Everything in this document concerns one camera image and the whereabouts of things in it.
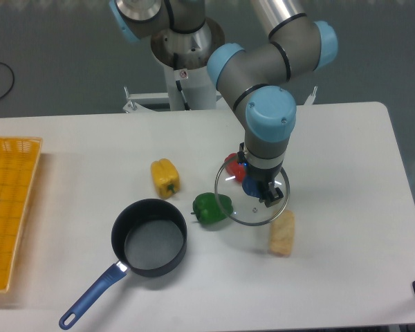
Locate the red bell pepper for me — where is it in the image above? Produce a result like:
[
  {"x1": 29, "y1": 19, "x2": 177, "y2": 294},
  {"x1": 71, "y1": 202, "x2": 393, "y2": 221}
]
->
[{"x1": 224, "y1": 153, "x2": 246, "y2": 183}]

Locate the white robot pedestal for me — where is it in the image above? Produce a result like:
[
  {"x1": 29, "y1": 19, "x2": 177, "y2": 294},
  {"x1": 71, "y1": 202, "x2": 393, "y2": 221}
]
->
[{"x1": 122, "y1": 17, "x2": 319, "y2": 114}]

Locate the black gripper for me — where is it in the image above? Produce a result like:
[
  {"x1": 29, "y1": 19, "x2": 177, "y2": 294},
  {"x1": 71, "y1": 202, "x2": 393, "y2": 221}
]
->
[{"x1": 237, "y1": 142, "x2": 284, "y2": 207}]

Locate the black cable on floor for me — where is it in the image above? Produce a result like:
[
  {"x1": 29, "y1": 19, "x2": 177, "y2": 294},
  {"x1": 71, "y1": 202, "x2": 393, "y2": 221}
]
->
[{"x1": 0, "y1": 62, "x2": 15, "y2": 109}]

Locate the green bell pepper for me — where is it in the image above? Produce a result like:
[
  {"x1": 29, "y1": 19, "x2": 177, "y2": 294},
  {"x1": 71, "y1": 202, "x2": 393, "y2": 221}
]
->
[{"x1": 192, "y1": 192, "x2": 234, "y2": 225}]

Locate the yellow bell pepper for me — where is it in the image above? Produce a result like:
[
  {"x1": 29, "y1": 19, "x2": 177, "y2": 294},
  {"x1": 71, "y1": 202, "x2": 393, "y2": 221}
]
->
[{"x1": 150, "y1": 158, "x2": 181, "y2": 199}]

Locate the yellow plastic basket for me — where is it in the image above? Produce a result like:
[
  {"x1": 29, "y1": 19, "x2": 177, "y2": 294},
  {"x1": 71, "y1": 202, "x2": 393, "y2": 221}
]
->
[{"x1": 0, "y1": 136, "x2": 43, "y2": 293}]

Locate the black saucepan blue handle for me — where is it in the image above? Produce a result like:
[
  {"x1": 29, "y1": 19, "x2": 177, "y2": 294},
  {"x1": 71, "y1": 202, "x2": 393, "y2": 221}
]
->
[{"x1": 59, "y1": 199, "x2": 187, "y2": 330}]

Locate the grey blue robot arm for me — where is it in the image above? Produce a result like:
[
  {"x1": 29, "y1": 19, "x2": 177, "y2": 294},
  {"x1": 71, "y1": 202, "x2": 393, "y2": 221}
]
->
[{"x1": 109, "y1": 1, "x2": 338, "y2": 207}]

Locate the glass lid blue knob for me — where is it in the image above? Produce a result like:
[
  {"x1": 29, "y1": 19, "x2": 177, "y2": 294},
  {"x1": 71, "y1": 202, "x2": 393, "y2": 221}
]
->
[{"x1": 214, "y1": 162, "x2": 291, "y2": 226}]

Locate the bread loaf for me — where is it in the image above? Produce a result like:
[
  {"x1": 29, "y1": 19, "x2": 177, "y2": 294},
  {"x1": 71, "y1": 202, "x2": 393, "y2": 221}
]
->
[{"x1": 269, "y1": 210, "x2": 295, "y2": 257}]

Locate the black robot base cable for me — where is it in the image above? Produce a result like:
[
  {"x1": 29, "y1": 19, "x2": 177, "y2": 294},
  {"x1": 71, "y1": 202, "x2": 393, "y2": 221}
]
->
[{"x1": 174, "y1": 52, "x2": 192, "y2": 111}]

